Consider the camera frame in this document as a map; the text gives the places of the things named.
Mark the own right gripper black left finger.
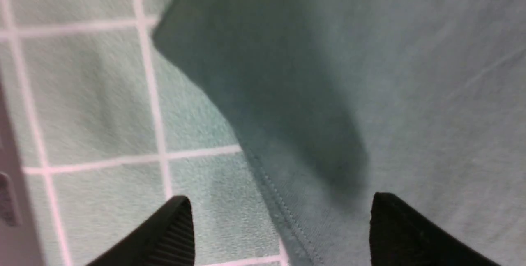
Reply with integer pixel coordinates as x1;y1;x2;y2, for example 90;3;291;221
89;195;195;266

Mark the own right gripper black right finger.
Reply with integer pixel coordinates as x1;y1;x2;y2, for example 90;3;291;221
369;192;496;266

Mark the green long-sleeved shirt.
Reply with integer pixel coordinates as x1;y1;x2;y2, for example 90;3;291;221
153;0;525;266

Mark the green checkered tablecloth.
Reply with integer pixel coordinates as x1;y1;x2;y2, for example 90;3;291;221
1;0;288;266

